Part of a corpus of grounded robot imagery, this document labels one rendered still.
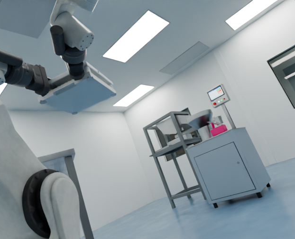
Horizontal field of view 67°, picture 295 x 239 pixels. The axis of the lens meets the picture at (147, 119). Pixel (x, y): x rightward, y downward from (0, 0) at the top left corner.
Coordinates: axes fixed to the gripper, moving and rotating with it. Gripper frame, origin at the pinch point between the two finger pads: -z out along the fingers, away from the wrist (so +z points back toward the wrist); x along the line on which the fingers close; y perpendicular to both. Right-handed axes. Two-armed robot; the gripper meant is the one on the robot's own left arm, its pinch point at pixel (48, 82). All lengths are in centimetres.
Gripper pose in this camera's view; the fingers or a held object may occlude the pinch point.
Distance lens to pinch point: 98.3
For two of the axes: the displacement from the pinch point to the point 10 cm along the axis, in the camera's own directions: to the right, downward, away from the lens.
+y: 8.6, -4.1, -3.1
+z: -3.8, -0.9, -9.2
